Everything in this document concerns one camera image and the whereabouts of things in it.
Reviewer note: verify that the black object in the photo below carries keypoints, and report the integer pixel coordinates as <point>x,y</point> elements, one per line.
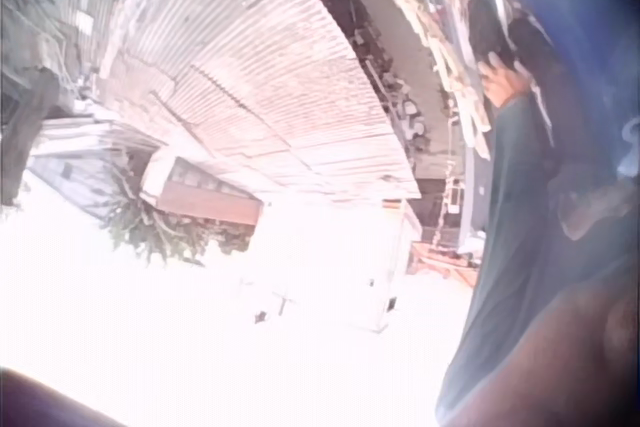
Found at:
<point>530,42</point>

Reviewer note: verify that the wooden bench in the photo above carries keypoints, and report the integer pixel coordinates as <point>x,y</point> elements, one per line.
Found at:
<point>445,259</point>

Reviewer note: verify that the person's left fingers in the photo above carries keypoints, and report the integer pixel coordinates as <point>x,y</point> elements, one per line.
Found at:
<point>494,61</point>

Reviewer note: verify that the person's left hand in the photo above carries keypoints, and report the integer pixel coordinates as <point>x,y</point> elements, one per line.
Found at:
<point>505,82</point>

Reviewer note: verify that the brown building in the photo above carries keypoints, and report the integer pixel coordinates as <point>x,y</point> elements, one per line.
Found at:
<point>205,199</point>

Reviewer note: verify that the corrugated metal roof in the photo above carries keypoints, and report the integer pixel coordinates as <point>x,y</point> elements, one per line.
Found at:
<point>260,82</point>

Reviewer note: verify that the grey corrugated shed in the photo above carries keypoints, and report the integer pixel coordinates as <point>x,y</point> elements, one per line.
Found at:
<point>85,162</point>

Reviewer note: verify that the stack of wooden planks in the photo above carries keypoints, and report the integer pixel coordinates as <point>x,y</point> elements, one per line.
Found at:
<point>450,72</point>

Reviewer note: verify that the green tree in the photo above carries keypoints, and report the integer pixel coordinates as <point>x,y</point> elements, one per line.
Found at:
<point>150,227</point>

